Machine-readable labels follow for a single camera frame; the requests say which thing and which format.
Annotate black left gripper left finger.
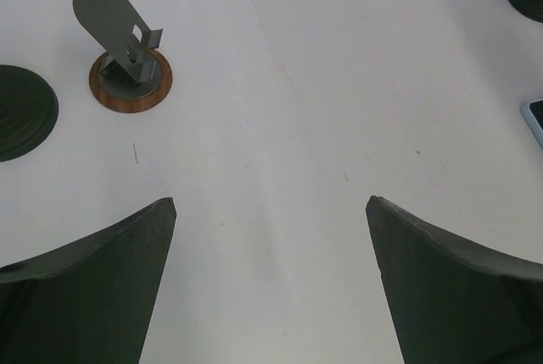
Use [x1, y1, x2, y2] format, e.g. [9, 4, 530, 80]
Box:
[1, 198, 176, 363]

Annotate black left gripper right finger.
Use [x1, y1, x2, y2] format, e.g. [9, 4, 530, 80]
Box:
[366, 196, 542, 363]

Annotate black clamp phone stand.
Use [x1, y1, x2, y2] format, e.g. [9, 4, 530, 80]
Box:
[1, 64, 59, 162]

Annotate light blue cased phone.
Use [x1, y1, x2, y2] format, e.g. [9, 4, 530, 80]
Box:
[521, 98, 543, 148]

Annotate wooden base phone stand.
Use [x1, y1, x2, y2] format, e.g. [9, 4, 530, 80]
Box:
[72, 0, 173, 114]

